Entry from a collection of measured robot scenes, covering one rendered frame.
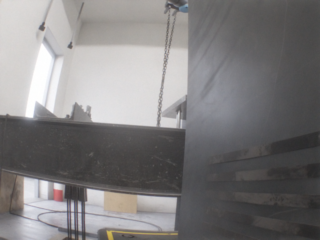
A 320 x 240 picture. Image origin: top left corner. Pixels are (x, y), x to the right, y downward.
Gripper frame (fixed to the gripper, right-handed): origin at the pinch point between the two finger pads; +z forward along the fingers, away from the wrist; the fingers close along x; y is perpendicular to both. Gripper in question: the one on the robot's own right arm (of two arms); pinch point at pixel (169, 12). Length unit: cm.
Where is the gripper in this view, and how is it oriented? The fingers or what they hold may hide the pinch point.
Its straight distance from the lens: 192.6
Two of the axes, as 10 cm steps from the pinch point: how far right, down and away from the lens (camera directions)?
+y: -0.8, 9.7, -2.3
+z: -3.6, 1.8, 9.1
